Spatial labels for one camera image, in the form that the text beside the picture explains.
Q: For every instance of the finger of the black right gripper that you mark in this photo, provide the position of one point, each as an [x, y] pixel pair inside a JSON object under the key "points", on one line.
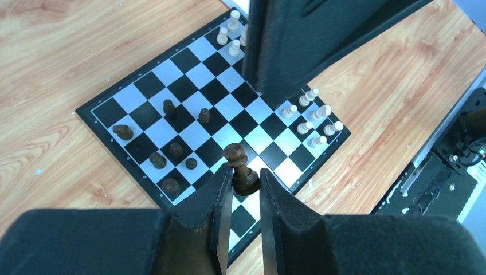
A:
{"points": [[289, 43]]}

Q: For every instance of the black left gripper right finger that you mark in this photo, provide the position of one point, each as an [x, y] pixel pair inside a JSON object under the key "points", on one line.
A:
{"points": [[298, 240]]}

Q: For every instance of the dark brown chess piece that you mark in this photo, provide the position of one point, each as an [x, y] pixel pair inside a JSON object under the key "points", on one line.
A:
{"points": [[124, 132]]}

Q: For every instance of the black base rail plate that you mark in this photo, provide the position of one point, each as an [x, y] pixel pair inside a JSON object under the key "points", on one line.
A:
{"points": [[448, 174]]}

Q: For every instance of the black white chess board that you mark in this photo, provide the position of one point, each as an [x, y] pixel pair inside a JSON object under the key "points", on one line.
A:
{"points": [[197, 73]]}

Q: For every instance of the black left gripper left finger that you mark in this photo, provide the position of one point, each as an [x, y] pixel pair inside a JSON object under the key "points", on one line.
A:
{"points": [[189, 238]]}

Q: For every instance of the white chess piece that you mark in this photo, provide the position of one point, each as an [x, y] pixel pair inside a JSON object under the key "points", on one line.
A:
{"points": [[289, 111], [321, 113], [304, 128], [316, 142], [332, 129], [309, 96]]}

